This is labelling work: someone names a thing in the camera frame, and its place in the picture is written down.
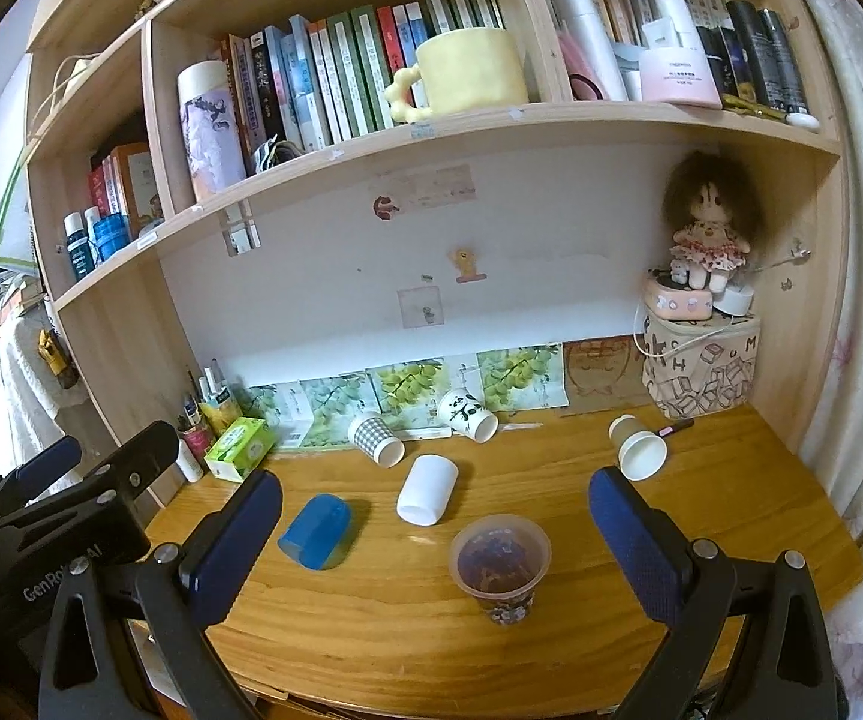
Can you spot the white purple thermos bottle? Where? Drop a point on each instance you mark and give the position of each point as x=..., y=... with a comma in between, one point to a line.
x=209, y=129

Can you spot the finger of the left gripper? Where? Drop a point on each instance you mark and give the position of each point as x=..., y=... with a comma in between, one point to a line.
x=143, y=457
x=26, y=482

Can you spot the white plastic cup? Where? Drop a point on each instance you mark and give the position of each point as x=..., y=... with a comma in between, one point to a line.
x=426, y=490

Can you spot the letter print fabric bag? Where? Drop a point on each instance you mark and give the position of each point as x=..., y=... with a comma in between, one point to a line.
x=694, y=369

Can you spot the wooden bookshelf desk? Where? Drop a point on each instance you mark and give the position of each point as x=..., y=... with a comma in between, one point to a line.
x=373, y=274

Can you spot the brown cartoon paper sheet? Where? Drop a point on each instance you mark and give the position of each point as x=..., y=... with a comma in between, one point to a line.
x=603, y=374

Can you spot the white round charger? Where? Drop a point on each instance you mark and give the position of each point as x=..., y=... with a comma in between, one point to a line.
x=735, y=300

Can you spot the white spray bottle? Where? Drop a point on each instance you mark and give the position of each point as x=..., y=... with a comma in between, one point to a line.
x=188, y=465

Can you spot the clear printed plastic cup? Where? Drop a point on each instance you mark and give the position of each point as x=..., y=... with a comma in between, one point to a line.
x=499, y=560

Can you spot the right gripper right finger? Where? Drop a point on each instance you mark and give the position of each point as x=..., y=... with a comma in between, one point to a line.
x=780, y=668

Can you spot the panda print paper cup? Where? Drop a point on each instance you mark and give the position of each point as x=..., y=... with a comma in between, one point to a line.
x=465, y=414

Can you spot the pink rectangular device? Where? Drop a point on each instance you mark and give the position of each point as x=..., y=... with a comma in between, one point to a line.
x=670, y=301

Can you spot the white tall tube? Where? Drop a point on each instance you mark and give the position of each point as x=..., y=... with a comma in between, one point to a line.
x=582, y=22

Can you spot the yellow packet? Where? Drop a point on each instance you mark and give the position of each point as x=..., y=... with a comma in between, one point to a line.
x=221, y=411

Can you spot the brown haired plush doll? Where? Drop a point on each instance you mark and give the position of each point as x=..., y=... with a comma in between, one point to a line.
x=715, y=215

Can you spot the black pen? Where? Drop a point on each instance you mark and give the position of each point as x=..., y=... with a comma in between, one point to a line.
x=675, y=427

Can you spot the grey checked paper cup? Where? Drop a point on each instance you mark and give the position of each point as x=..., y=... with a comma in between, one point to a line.
x=369, y=434

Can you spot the green tissue box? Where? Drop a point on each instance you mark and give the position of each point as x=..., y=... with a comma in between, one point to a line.
x=239, y=450

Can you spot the yellow flower handle mug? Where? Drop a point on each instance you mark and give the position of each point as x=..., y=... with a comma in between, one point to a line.
x=460, y=70

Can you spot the dark blue bottle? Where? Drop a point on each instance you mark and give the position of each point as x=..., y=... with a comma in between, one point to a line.
x=78, y=246

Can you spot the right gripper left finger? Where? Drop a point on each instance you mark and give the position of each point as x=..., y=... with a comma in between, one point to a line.
x=91, y=665

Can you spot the brown sleeve paper cup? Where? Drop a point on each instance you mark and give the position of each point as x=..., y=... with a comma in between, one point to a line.
x=640, y=452

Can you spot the blue plastic cup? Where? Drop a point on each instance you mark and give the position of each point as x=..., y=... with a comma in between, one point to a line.
x=314, y=534

